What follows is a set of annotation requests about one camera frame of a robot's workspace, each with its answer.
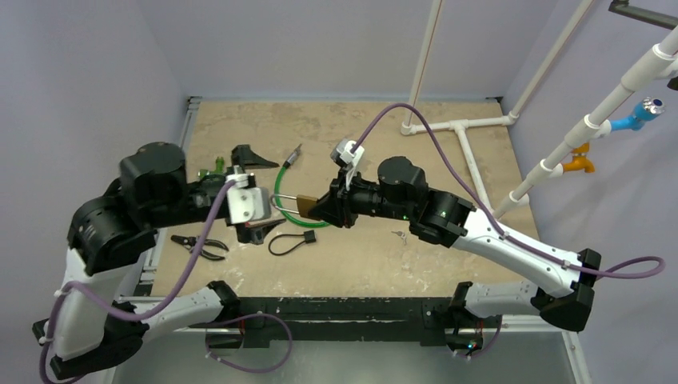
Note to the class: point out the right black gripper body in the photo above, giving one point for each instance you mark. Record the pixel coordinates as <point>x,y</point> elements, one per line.
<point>343,202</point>

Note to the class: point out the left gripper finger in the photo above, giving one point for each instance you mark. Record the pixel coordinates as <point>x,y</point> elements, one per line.
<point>255,232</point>
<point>244,157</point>

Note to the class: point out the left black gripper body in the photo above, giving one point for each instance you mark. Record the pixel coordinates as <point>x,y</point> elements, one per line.
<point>202,197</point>

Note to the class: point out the brass padlock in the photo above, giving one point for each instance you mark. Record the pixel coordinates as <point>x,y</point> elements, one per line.
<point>304,204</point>

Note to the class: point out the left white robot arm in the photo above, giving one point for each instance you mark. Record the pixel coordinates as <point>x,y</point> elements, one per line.
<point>89,329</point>

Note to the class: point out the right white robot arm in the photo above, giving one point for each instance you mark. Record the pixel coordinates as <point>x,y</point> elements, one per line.
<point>556,284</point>

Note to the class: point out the green pipe fitting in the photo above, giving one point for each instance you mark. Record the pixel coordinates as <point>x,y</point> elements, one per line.
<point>217,173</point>

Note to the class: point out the orange tap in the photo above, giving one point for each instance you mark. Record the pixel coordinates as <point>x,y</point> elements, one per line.
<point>579,160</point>

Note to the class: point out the blue tap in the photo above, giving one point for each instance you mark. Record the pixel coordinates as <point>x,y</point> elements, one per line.
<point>644,111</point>

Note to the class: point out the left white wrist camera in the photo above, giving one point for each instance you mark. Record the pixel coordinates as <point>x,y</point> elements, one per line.
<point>247,202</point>

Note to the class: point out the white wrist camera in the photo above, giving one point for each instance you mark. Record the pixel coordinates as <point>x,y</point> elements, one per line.
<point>247,202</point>
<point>347,155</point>

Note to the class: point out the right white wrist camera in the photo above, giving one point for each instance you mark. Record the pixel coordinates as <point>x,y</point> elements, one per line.
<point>347,155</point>

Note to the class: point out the black handled pliers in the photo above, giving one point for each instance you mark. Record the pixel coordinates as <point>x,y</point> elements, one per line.
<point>213,250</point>

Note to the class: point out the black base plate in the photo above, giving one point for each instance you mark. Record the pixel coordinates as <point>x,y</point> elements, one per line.
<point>426,321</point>

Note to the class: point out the white pvc pipe frame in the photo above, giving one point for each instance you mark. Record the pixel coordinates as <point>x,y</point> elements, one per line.
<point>659,62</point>

